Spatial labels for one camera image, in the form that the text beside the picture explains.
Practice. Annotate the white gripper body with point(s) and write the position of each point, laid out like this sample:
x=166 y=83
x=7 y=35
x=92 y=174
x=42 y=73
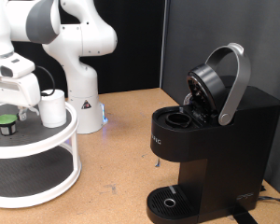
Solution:
x=15 y=91

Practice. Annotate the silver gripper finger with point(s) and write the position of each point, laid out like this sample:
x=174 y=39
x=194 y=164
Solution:
x=22 y=113

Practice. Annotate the reusable coffee pod green lid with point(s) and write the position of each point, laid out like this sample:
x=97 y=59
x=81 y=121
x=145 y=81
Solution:
x=6 y=119

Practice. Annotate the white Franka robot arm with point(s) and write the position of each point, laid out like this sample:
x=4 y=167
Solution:
x=81 y=40

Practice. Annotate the black Keurig drip tray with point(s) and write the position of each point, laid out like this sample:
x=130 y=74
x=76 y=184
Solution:
x=183 y=205

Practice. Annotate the black Keurig brew head lid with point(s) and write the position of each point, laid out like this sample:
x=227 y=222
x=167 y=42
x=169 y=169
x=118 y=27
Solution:
x=210 y=82

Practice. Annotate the black Keurig coffee machine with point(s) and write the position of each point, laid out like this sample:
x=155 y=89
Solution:
x=233 y=149

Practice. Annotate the white mug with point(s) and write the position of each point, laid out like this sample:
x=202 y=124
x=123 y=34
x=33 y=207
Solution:
x=54 y=112

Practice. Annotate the white two-tier turntable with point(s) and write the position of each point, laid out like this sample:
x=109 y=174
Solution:
x=21 y=152

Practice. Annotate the small blue tape scrap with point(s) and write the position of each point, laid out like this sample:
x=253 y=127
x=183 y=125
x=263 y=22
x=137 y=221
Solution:
x=157 y=162

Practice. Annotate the black tape strip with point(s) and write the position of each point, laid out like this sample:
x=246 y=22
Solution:
x=244 y=216

